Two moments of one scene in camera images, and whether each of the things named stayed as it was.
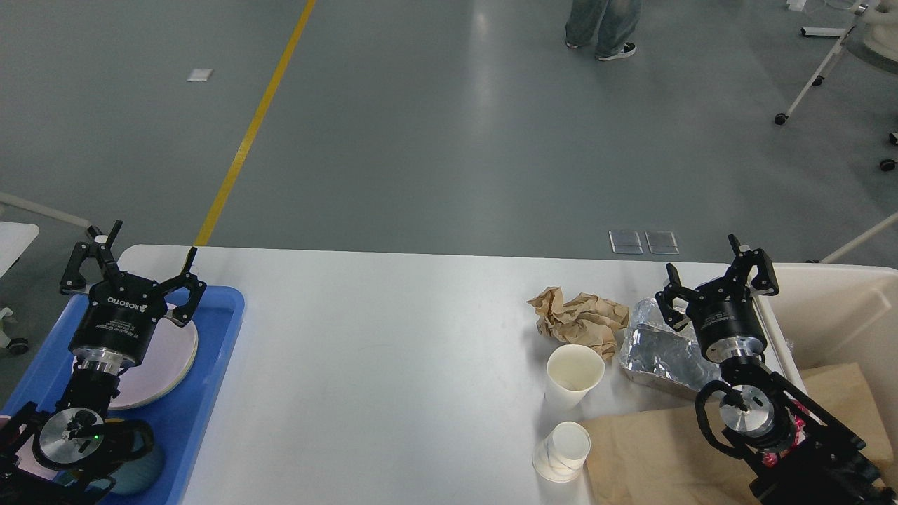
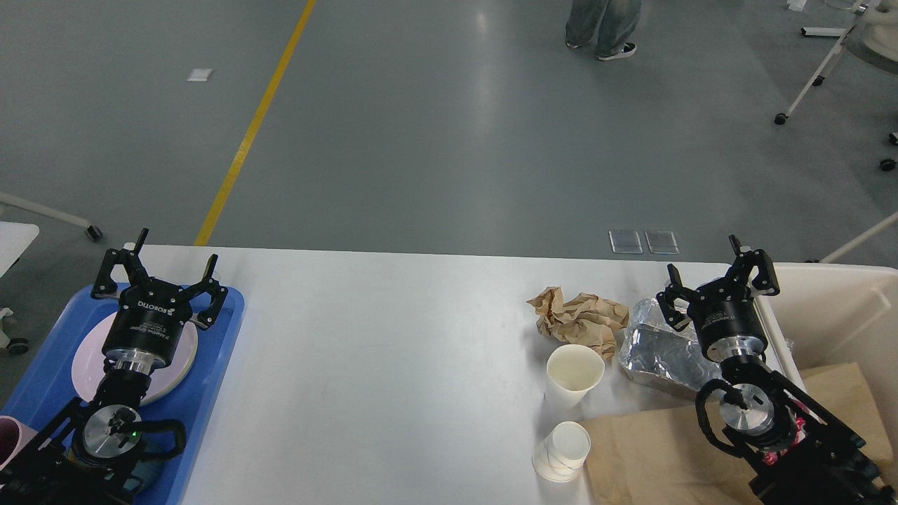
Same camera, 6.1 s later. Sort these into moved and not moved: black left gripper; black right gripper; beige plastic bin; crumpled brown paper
Moved: black left gripper
Not moved: black right gripper; crumpled brown paper; beige plastic bin
